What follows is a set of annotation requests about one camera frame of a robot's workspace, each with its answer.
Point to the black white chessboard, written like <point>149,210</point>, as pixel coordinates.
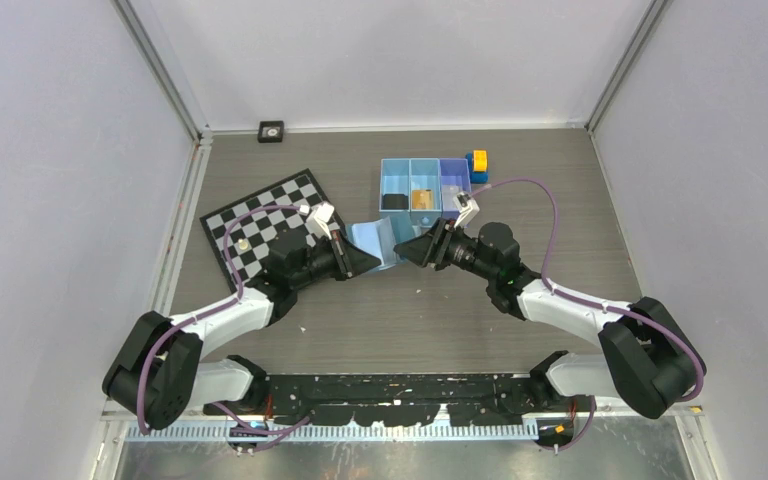
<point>260,229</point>

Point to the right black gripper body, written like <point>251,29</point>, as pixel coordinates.
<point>460,252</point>

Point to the orange card in tray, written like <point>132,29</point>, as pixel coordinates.
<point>422,199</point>

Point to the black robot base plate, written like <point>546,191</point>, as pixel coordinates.
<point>400,400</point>

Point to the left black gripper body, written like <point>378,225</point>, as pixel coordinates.
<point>318,265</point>

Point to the blue compartment organizer tray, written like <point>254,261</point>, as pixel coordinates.
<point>424,188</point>

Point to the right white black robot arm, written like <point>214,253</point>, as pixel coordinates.
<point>645,359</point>

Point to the black item in tray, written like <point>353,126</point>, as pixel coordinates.
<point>394,202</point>

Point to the small black square box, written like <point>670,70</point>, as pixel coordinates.
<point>271,131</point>

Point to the blue and orange toy block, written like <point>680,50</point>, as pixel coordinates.
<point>477,161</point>

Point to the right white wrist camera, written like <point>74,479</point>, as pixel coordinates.
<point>467,208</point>

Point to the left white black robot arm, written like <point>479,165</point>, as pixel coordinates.
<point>161,371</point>

